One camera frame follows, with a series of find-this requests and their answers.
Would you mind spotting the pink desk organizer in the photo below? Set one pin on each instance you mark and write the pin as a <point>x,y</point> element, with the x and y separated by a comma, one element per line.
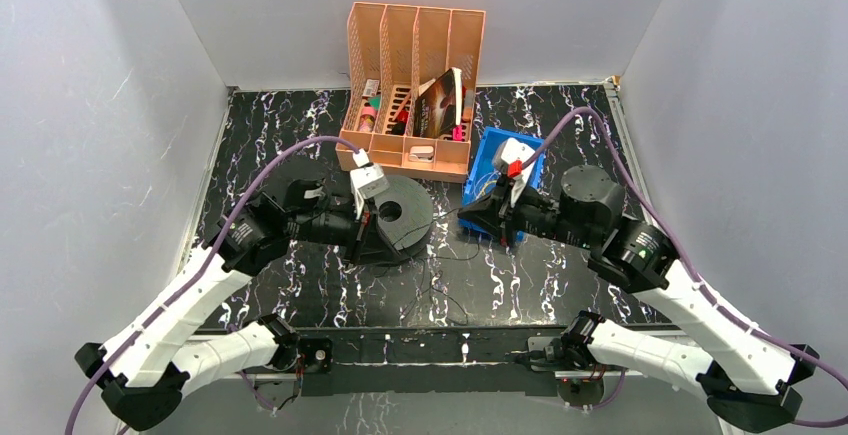
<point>395,52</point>

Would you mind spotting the red black bottle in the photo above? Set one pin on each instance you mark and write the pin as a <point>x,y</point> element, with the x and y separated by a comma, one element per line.
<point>400,123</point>

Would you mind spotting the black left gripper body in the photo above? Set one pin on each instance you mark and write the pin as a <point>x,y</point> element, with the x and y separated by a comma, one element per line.
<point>361,234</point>

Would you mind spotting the pink sticker roll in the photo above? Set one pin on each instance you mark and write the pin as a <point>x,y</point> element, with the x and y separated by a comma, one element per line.
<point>367,119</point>

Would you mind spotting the blue plastic bin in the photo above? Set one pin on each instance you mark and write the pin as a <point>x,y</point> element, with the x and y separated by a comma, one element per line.
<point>482,176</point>

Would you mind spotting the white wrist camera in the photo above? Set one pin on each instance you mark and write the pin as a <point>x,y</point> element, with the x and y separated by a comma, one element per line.
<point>367,180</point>
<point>514,176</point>

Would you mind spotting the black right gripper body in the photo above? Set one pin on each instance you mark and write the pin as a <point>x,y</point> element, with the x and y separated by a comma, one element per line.
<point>534,213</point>

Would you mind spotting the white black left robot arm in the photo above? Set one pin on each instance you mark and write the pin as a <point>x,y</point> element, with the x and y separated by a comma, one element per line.
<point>144,372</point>

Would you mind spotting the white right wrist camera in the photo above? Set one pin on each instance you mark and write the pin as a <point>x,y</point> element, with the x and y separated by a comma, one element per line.
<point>514,176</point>

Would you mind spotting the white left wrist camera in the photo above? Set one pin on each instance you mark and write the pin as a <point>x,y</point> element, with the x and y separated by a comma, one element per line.
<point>367,180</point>

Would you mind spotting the dark book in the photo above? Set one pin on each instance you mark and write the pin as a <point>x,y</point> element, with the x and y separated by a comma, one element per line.
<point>438,109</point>

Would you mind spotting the grey filament spool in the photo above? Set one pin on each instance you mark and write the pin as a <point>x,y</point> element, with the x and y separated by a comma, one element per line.
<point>407,200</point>

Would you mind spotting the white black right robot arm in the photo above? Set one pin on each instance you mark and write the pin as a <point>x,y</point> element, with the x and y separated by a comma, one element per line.
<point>745,381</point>

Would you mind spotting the white pink stapler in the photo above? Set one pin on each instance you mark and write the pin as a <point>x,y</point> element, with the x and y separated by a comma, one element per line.
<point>422,154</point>

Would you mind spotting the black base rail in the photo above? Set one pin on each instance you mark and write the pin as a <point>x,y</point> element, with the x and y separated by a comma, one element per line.
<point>474,359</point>

